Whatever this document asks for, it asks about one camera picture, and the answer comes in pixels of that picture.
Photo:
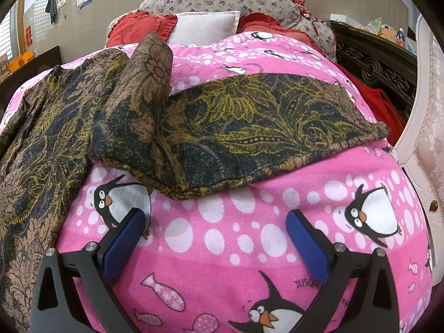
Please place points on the dark hanging cloth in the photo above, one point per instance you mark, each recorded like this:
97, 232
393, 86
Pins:
51, 9

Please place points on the dark wooden side table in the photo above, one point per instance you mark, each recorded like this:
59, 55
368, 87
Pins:
46, 60

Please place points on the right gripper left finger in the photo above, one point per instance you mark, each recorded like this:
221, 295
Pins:
56, 306

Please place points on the dark carved wooden cabinet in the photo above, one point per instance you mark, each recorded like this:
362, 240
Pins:
379, 63

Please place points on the floral padded headboard cover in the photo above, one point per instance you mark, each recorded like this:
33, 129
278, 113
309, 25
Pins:
290, 14

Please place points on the red sheet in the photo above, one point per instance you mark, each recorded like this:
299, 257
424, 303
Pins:
380, 105

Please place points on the red ruffled pillow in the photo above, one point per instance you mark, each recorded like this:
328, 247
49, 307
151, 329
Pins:
132, 27
258, 22

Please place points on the white square pillow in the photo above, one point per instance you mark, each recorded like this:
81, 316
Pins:
204, 28

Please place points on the brown floral patterned garment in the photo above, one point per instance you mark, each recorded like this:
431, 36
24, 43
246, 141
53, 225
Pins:
118, 109

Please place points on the white upholstered chair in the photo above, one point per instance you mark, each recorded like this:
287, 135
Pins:
420, 147

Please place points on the right red ruffled pillow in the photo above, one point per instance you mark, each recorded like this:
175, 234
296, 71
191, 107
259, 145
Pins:
258, 22

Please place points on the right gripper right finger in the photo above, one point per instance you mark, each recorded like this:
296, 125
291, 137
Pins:
373, 306

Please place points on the pink penguin bed blanket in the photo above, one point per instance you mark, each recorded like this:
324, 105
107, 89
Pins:
224, 262

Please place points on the left red ruffled pillow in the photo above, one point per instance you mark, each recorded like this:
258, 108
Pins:
132, 27

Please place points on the red wall decoration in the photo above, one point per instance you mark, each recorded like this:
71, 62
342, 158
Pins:
28, 36

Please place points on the orange box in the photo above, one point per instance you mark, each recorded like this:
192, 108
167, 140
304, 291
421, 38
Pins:
20, 61

